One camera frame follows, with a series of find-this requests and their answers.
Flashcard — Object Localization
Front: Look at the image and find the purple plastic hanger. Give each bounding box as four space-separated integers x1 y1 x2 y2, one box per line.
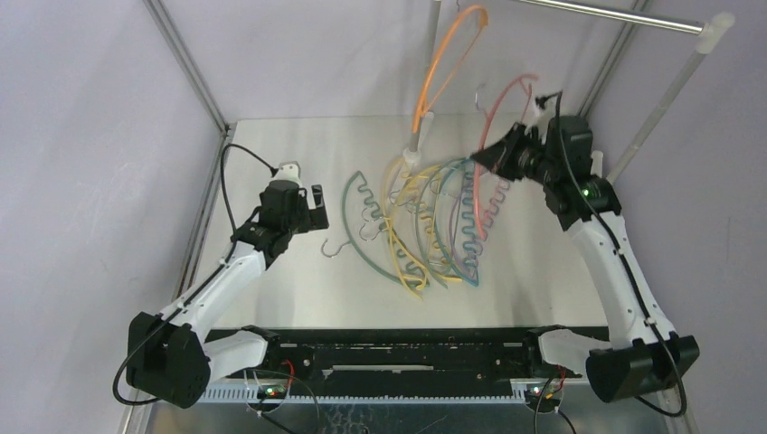
449 159 510 279

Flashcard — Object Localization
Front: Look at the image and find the pink plastic hanger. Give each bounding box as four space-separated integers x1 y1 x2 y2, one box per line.
470 72 540 241

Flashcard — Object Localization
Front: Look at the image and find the orange plastic hanger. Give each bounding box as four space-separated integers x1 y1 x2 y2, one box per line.
411 5 489 134

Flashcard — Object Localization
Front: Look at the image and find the light green plastic hanger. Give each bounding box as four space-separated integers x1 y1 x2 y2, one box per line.
414 165 449 289

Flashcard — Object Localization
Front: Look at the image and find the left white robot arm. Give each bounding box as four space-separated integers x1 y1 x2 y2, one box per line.
116 180 329 409

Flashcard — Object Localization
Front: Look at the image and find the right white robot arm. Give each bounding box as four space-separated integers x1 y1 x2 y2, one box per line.
470 116 700 402

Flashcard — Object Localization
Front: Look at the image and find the teal plastic hanger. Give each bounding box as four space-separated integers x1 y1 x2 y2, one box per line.
430 158 480 287

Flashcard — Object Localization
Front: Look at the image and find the pale yellow plastic hanger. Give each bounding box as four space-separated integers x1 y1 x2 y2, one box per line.
382 157 418 218

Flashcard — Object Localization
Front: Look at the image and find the left small circuit board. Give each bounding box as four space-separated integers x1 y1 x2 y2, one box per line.
256 385 289 401

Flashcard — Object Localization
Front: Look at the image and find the small circuit board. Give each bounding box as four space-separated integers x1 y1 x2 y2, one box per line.
256 385 289 401
525 386 554 402

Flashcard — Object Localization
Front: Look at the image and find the chrome clothes rack bar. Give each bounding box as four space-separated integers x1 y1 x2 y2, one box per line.
517 0 706 35

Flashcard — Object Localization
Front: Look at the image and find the right small circuit board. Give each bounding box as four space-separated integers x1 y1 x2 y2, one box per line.
525 386 554 402

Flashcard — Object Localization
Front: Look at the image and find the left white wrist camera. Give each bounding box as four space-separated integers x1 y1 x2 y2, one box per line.
271 161 304 187

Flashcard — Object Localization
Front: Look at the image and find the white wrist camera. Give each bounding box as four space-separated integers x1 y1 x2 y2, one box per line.
528 93 559 132
271 161 304 187

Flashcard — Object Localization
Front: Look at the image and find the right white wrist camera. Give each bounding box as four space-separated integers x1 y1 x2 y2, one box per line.
528 93 559 132

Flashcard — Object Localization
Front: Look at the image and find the white clothes rack left post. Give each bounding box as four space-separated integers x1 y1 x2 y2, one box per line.
402 1 442 168

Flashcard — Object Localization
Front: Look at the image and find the left aluminium frame profile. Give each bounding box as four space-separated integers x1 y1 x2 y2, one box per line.
117 0 236 434

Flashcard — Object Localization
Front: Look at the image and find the aluminium frame profile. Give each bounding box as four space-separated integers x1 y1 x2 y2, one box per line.
117 0 236 434
572 0 699 434

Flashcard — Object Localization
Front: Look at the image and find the right aluminium frame profile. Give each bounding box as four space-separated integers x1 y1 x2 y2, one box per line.
572 0 699 434

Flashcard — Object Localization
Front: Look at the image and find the white slotted cable duct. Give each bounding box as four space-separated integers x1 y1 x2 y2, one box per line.
199 382 526 405

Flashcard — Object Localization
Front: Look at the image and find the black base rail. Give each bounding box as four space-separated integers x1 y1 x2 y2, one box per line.
208 326 559 394

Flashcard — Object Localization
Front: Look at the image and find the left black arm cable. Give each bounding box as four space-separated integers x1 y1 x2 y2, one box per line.
111 143 279 407

